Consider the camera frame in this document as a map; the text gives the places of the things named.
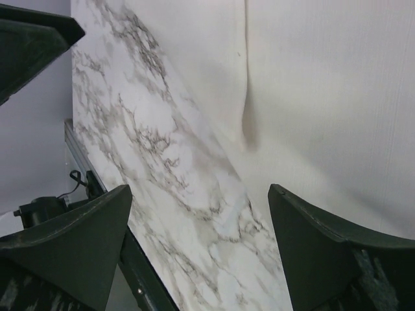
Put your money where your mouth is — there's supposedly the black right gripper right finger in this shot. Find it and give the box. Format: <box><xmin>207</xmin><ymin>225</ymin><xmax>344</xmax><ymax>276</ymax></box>
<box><xmin>268</xmin><ymin>184</ymin><xmax>414</xmax><ymax>310</ymax></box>

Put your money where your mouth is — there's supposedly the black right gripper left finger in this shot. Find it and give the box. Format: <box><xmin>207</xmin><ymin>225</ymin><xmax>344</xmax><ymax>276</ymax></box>
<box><xmin>1</xmin><ymin>185</ymin><xmax>132</xmax><ymax>310</ymax></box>

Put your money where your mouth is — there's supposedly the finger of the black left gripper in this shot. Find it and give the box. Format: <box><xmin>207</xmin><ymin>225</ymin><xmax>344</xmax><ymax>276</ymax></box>
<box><xmin>1</xmin><ymin>6</ymin><xmax>85</xmax><ymax>104</ymax></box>

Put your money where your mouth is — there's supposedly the white cloth napkin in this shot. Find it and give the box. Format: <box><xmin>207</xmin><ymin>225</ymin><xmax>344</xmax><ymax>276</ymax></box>
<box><xmin>132</xmin><ymin>1</ymin><xmax>414</xmax><ymax>238</ymax></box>

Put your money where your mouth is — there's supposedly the aluminium frame rail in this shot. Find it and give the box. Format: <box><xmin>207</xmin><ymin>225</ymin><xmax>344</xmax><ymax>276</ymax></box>
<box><xmin>64</xmin><ymin>119</ymin><xmax>106</xmax><ymax>192</ymax></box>

